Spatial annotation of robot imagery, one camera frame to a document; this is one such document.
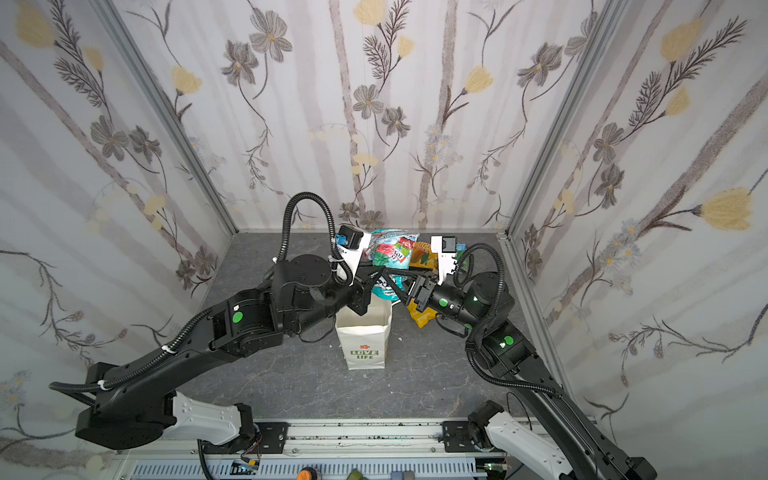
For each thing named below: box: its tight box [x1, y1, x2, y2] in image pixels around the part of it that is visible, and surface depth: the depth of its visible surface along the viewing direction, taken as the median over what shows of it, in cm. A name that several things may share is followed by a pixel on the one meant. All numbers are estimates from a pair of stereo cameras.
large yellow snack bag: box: [407, 298, 439, 329], surface depth 97 cm
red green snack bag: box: [364, 229, 420, 301], surface depth 55 cm
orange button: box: [297, 466, 318, 480], surface depth 63 cm
